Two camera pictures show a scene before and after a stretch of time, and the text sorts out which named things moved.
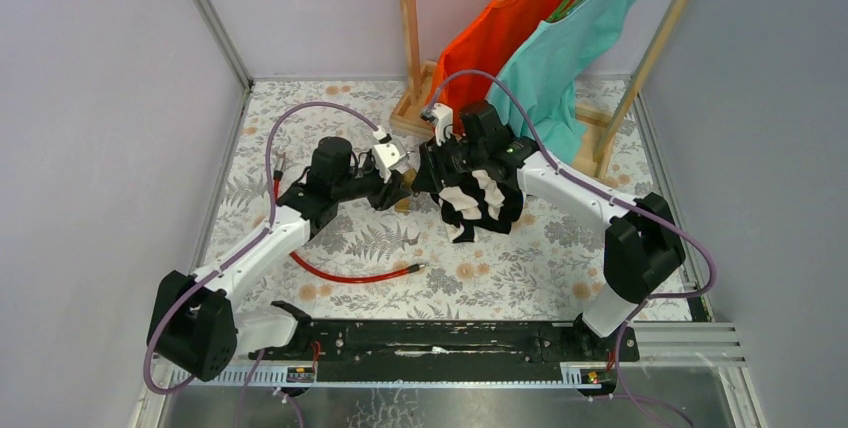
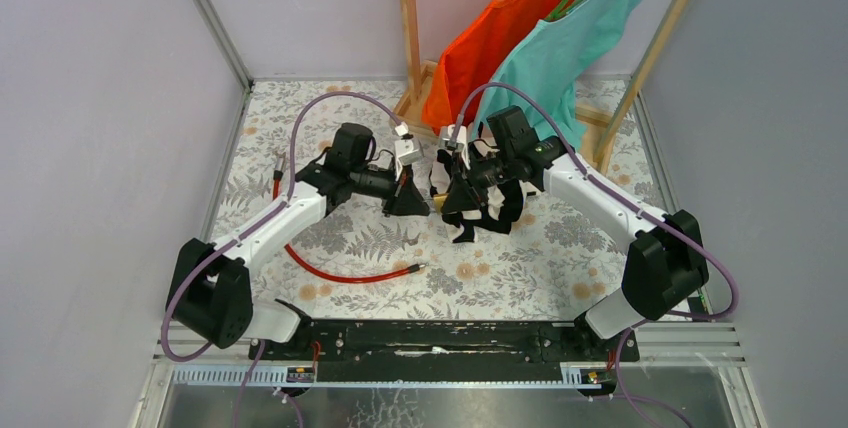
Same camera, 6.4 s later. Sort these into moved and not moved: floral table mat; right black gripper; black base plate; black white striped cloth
Moved: right black gripper
Not moved: black white striped cloth; black base plate; floral table mat
